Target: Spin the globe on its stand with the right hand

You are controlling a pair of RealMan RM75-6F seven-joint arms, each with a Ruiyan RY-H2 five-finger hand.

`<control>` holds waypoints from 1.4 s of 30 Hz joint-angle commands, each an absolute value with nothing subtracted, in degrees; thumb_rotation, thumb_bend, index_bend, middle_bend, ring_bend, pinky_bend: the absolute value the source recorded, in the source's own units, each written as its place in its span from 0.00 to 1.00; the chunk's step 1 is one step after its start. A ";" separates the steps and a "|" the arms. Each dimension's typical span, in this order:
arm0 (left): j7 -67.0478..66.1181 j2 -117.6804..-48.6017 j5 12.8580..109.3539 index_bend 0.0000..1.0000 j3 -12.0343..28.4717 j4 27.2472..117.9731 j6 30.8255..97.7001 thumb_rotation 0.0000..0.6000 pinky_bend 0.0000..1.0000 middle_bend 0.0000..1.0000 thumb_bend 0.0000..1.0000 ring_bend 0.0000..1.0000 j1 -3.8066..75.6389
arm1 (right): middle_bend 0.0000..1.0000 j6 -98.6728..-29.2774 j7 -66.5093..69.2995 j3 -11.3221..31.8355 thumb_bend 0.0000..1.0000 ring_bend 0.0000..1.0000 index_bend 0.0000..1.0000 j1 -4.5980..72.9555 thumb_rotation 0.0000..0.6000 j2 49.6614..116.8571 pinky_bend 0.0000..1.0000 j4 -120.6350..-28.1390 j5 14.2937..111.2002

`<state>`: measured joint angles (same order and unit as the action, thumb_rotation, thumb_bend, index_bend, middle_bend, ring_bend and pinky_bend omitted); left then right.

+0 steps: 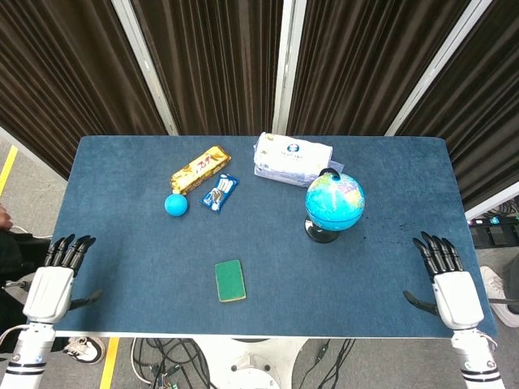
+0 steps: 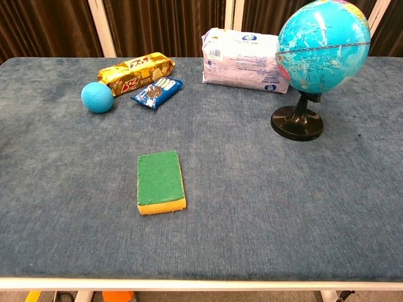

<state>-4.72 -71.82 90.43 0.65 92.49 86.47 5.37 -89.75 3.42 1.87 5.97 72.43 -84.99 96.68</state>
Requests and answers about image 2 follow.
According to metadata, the brown curtain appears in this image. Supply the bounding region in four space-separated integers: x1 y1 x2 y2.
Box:
0 0 403 64

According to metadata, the gold cracker package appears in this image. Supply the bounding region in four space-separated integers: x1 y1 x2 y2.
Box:
97 52 176 97

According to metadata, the light blue ball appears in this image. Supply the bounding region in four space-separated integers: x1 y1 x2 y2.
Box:
81 81 115 114

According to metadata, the blue table cloth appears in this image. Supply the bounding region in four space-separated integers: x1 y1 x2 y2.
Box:
0 56 403 282

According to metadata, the blue cookie package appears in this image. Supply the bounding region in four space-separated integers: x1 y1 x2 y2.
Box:
130 77 184 110

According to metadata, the green and yellow sponge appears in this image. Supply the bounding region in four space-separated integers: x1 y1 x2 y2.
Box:
136 150 187 216

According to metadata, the white tissue pack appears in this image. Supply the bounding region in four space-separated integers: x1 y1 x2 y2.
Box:
201 27 290 94

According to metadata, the white table frame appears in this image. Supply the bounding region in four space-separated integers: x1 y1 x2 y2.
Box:
0 276 403 302

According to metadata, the orange object under table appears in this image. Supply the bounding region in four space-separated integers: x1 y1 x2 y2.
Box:
101 291 135 302

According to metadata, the blue globe with black stand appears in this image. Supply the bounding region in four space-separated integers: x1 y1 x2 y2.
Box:
270 0 373 142

